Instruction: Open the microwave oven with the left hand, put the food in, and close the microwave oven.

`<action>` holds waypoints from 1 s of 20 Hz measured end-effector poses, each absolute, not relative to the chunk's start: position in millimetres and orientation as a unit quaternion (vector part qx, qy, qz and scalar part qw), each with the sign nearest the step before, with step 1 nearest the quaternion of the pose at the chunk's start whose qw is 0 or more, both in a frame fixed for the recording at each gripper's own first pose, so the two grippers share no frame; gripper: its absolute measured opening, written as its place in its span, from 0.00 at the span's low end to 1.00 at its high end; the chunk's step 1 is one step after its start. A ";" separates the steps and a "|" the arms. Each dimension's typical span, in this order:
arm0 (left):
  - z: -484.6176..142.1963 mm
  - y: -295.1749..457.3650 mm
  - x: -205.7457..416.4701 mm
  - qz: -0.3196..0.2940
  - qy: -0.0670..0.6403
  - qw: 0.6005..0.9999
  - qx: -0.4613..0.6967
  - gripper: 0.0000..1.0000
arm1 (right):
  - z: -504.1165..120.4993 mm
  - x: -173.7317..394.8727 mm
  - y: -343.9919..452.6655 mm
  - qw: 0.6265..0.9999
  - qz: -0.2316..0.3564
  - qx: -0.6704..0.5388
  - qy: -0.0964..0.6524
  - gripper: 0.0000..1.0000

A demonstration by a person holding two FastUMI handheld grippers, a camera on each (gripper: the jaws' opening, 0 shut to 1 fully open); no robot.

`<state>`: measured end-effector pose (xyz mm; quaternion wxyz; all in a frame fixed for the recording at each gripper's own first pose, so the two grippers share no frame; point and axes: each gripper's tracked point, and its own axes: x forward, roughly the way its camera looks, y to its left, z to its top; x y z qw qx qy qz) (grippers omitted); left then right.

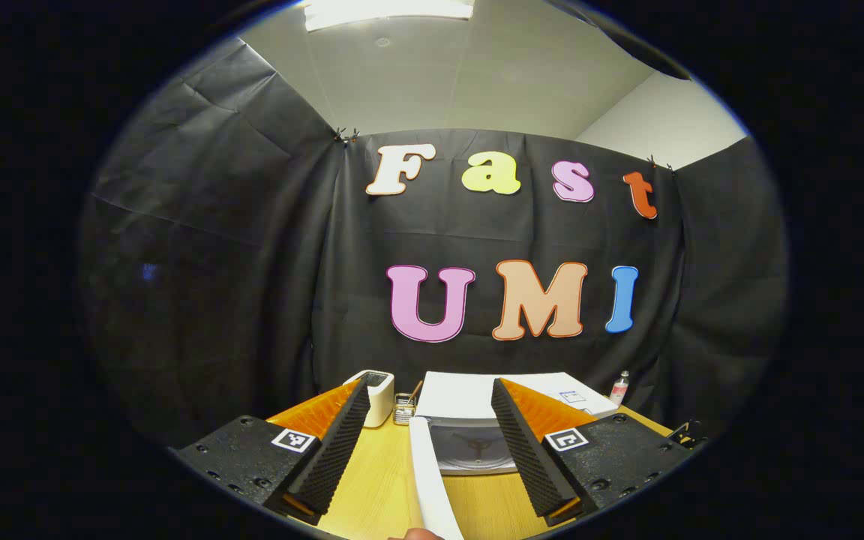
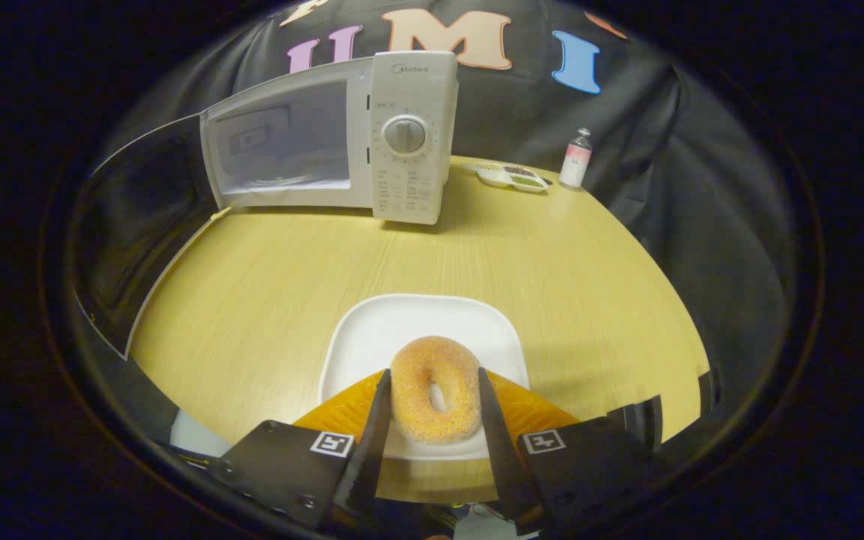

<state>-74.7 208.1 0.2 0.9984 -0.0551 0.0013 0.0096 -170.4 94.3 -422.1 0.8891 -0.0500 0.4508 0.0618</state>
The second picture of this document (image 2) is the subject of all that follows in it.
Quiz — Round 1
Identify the white microwave oven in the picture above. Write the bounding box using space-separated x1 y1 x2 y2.
72 49 460 361

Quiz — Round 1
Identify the small clear bottle pink label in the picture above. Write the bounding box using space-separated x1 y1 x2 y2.
558 127 593 188

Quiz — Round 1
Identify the black table edge bracket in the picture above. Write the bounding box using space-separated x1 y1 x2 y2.
606 395 663 451
697 367 719 415

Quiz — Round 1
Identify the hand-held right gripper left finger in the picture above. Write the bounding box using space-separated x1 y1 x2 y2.
207 367 393 535

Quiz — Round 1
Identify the white square plate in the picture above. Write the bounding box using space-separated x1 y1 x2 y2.
318 293 530 461

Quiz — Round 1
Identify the white divided dish with grains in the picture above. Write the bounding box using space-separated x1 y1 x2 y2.
473 161 553 194

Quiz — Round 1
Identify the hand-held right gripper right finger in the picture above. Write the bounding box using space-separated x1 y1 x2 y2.
477 366 665 537

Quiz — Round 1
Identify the sugared doughnut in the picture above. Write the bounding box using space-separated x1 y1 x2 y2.
389 336 482 445

